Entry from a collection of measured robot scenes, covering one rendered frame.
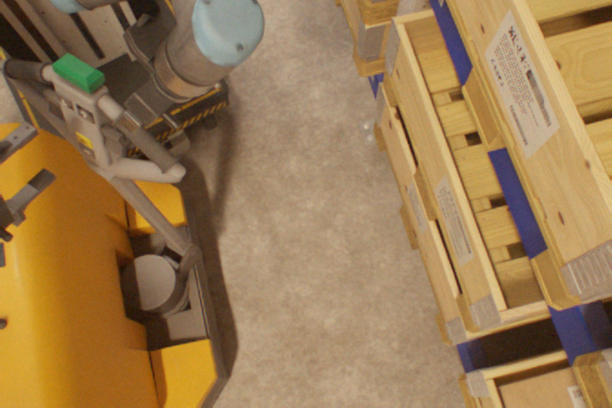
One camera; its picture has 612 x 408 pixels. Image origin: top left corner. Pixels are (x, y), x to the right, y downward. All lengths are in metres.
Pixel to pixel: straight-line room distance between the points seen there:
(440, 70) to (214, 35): 1.17
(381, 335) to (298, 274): 0.38
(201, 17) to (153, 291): 1.34
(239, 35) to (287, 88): 1.89
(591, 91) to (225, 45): 0.73
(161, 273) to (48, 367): 0.54
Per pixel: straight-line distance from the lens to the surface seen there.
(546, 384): 1.95
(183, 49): 0.79
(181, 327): 2.10
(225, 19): 0.75
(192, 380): 2.03
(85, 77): 1.10
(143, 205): 1.56
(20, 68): 1.28
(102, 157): 1.25
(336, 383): 2.33
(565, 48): 1.26
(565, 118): 0.97
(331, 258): 2.38
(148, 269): 2.00
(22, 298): 1.62
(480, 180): 1.72
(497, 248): 1.70
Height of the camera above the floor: 2.33
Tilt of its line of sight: 70 degrees down
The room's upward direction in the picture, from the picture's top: 4 degrees counter-clockwise
